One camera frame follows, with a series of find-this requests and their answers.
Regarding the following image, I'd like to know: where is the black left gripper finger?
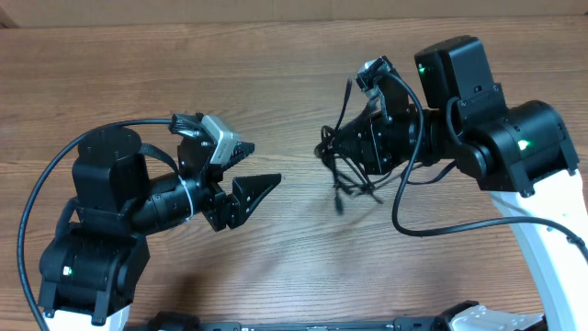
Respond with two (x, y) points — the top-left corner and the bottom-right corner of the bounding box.
(227, 173), (282, 229)
(215, 141), (255, 171)

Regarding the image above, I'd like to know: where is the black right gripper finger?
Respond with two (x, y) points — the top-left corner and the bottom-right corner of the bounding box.
(360, 96), (382, 120)
(329, 118), (375, 171)

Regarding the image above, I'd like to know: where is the black USB cable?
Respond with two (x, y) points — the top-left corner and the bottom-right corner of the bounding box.
(314, 126), (385, 216)

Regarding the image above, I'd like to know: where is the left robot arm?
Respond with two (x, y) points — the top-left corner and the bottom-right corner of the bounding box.
(38, 123), (281, 330)

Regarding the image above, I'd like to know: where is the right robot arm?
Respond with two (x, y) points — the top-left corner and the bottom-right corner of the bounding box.
(315, 35), (587, 330)

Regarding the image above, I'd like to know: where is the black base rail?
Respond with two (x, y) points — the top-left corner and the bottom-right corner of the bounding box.
(121, 301), (548, 331)

